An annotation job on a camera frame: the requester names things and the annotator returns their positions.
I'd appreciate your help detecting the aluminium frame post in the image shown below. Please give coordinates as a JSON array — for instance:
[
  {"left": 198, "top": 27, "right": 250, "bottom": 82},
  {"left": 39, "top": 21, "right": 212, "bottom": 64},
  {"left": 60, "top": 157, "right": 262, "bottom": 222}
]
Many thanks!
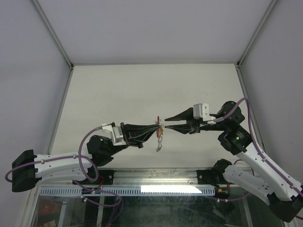
[
  {"left": 29, "top": 0, "right": 74, "bottom": 69},
  {"left": 237, "top": 0, "right": 279, "bottom": 67}
]

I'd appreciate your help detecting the right aluminium frame post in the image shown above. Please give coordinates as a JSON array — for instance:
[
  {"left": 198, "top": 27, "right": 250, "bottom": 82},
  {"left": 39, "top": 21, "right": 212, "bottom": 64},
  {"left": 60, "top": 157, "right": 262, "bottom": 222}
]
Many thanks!
[{"left": 237, "top": 0, "right": 279, "bottom": 67}]

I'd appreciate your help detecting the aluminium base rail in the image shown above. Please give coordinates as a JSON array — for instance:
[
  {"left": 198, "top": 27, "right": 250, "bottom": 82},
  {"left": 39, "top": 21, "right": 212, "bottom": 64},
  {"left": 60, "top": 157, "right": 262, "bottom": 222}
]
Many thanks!
[{"left": 35, "top": 166, "right": 240, "bottom": 187}]

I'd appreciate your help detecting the left aluminium frame post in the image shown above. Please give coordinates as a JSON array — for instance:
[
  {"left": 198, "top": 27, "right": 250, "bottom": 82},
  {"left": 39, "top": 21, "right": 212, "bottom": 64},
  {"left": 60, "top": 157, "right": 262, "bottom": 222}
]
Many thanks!
[{"left": 29, "top": 0, "right": 74, "bottom": 69}]

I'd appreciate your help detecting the white slotted cable duct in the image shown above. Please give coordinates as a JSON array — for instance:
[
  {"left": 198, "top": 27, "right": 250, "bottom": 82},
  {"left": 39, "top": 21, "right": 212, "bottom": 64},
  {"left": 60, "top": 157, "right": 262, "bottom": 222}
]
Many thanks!
[{"left": 40, "top": 185, "right": 215, "bottom": 197}]

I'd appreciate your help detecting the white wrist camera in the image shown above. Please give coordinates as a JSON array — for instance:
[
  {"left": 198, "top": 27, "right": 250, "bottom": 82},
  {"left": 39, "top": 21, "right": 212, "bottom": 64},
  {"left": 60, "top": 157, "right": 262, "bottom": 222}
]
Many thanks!
[
  {"left": 101, "top": 122, "right": 126, "bottom": 146},
  {"left": 193, "top": 103, "right": 216, "bottom": 124}
]

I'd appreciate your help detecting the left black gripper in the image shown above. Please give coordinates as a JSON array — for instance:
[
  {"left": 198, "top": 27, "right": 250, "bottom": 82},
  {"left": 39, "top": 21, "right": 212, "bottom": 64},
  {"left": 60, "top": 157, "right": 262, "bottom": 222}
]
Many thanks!
[{"left": 107, "top": 122, "right": 160, "bottom": 156}]

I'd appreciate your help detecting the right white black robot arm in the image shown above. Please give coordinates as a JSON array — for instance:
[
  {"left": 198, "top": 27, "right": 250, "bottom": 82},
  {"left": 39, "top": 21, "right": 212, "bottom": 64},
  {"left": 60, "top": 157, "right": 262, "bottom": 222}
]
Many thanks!
[{"left": 166, "top": 98, "right": 303, "bottom": 222}]

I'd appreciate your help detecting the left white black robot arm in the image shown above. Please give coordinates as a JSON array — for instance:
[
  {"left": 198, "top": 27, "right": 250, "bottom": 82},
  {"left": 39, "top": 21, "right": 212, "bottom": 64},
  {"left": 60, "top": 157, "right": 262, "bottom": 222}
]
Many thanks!
[{"left": 5, "top": 123, "right": 160, "bottom": 192}]

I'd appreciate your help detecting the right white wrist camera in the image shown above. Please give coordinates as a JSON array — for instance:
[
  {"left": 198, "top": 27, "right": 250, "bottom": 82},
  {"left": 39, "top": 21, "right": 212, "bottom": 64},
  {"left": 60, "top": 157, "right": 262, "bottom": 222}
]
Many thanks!
[{"left": 193, "top": 103, "right": 216, "bottom": 124}]

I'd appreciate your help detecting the red handled keyring holder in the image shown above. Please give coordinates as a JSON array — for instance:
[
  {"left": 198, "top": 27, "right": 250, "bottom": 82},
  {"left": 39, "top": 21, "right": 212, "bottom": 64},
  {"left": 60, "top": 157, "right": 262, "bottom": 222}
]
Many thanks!
[{"left": 156, "top": 116, "right": 164, "bottom": 152}]

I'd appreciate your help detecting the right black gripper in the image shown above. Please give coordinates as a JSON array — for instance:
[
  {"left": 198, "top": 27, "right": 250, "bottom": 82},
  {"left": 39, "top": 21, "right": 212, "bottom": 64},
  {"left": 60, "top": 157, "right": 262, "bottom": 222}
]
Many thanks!
[{"left": 164, "top": 108, "right": 228, "bottom": 135}]

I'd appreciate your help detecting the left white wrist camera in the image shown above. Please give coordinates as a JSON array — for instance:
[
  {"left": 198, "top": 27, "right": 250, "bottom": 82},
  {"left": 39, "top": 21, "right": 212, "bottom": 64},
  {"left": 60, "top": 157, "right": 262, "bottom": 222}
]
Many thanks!
[{"left": 101, "top": 122, "right": 126, "bottom": 146}]

